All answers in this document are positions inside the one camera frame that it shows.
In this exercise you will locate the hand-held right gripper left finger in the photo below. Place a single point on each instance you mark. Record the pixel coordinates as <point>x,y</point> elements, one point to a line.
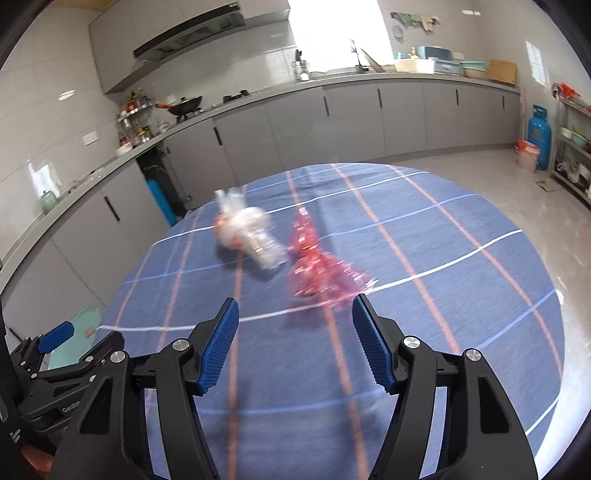
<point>219,346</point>

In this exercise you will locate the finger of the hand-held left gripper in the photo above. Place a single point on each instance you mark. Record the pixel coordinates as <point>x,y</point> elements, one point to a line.
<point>55,337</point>
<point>99,353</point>

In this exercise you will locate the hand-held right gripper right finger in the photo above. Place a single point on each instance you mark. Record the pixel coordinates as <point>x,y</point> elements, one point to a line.
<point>371,346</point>

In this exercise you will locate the teal round bin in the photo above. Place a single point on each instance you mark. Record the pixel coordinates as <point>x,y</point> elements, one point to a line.
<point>85,321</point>

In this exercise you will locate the red translucent plastic wrapper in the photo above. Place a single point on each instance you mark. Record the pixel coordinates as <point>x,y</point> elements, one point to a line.
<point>318,272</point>

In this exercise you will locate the person's left forearm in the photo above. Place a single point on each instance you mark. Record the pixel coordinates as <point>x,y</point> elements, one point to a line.
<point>39,459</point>

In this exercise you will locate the blue checked tablecloth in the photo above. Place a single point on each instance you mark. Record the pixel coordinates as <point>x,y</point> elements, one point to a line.
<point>438,286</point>

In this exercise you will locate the clear plastic bag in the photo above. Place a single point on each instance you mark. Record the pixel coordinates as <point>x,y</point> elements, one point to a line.
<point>249,230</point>

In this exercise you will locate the green teapot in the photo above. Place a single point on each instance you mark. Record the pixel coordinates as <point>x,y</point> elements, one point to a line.
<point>48,202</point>

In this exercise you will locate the blue gas cylinder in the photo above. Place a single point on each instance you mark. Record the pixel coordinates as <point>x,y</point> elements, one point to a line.
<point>540,138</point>
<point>161,203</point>

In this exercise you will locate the white bowl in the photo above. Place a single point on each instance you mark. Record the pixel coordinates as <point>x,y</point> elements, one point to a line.
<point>123,150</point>

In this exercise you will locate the grey kitchen cabinets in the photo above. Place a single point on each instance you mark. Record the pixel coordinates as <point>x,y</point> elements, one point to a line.
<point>351,120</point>

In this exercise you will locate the metal spice rack with bottles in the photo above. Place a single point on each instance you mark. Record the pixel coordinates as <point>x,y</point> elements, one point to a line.
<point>134,122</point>

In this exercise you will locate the cardboard scrap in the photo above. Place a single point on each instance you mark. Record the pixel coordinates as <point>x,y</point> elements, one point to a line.
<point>547,185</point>

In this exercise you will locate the black wok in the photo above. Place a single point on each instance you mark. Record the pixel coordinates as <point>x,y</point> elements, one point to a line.
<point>187,106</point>

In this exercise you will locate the white bucket red rim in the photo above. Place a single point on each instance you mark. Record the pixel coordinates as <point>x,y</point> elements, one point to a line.
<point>527,158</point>

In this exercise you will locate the gas stove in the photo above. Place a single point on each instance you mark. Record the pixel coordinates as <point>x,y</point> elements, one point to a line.
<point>233,98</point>

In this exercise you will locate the beige box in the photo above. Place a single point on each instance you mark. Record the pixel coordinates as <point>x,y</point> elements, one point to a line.
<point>414,66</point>

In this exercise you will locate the metal utensil holder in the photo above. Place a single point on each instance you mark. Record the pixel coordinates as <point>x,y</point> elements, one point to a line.
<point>302,71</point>

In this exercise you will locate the metal shelf rack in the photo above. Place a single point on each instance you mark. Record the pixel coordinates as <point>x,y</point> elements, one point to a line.
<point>572,144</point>

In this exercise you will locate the leaning wooden board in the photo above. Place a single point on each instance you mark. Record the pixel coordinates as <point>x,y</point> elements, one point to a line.
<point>373,61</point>

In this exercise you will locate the kitchen faucet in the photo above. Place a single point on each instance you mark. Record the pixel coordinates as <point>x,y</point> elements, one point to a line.
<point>355,57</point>

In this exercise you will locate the green plastic basin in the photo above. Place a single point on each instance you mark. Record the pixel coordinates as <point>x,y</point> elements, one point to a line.
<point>474,70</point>

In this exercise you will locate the teal storage box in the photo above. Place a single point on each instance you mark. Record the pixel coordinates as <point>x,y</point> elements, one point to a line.
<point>443,57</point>

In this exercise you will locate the wooden cutting board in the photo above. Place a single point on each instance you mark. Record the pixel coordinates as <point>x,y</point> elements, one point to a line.
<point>502,71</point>

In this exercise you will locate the range hood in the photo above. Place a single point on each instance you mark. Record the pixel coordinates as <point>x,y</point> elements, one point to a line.
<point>184,34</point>

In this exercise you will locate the white wall socket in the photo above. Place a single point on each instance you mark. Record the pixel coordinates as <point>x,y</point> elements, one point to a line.
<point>90,138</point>

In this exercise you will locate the grey wall cabinet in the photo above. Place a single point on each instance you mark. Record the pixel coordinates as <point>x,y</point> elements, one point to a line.
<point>115,50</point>

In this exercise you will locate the hanging cloths on wall rail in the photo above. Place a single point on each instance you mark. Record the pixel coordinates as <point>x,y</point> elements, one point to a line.
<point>408,18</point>

